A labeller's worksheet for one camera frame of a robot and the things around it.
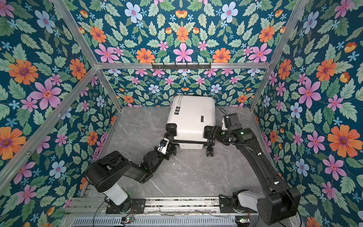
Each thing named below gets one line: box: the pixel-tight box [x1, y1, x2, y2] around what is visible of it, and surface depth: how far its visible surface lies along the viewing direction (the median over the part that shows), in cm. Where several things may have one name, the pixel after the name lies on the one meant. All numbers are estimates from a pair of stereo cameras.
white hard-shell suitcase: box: [165, 95, 216, 158], surface depth 88 cm
